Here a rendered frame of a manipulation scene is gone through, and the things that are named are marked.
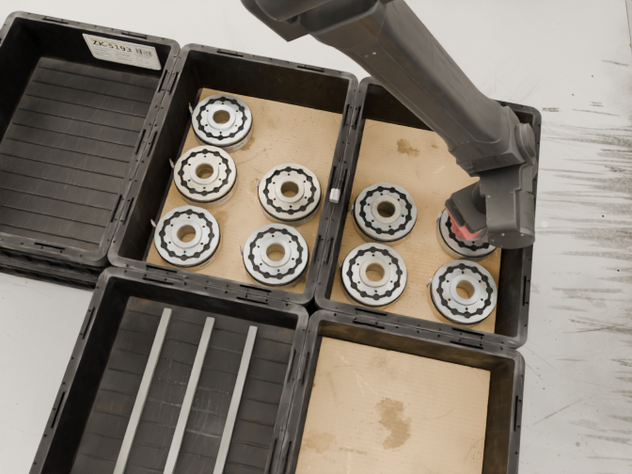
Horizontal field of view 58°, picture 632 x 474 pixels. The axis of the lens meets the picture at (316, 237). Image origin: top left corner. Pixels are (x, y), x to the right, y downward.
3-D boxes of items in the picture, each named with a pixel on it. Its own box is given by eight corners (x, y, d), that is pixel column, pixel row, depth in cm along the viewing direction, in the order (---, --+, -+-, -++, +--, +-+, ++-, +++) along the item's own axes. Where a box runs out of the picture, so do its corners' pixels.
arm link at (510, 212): (526, 116, 67) (454, 133, 71) (529, 205, 62) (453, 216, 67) (551, 163, 76) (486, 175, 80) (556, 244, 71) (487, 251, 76)
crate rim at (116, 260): (185, 50, 98) (183, 40, 95) (358, 83, 96) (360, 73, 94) (108, 268, 83) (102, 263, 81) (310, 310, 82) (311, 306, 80)
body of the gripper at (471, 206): (529, 207, 85) (547, 184, 78) (469, 236, 83) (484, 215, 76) (503, 172, 87) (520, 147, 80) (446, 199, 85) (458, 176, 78)
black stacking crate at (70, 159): (40, 55, 108) (12, 11, 97) (194, 85, 106) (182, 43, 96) (-50, 249, 93) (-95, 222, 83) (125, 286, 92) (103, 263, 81)
